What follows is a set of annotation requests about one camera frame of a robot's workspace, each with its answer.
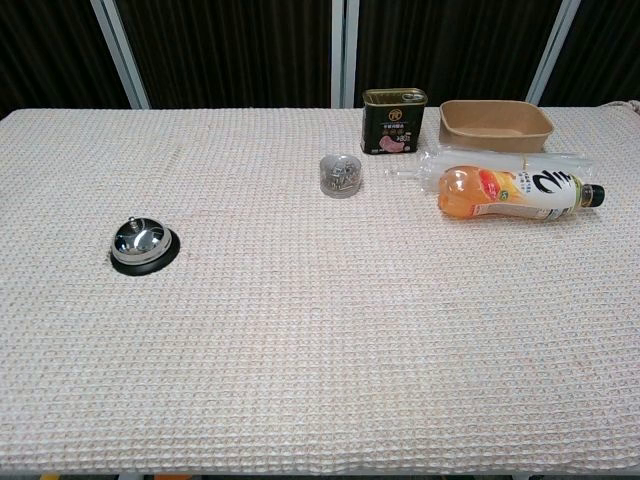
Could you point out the clear round jar of clips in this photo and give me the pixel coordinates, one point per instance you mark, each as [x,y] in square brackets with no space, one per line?
[341,176]

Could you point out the beige waffle-weave tablecloth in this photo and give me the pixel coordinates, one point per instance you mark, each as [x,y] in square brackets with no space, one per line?
[310,325]

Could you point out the dark luncheon meat can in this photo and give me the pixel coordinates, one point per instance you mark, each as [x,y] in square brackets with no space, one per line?
[392,127]

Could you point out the orange juice bottle black cap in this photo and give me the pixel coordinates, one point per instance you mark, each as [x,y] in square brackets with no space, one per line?
[520,192]

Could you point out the brown paper food tray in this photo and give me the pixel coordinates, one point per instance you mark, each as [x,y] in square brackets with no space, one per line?
[495,130]

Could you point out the black pleated curtain panel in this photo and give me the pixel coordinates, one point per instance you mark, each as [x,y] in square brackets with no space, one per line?
[225,50]
[50,50]
[605,50]
[450,45]

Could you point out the aluminium frame post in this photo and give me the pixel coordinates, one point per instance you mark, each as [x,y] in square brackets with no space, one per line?
[122,55]
[552,50]
[345,50]

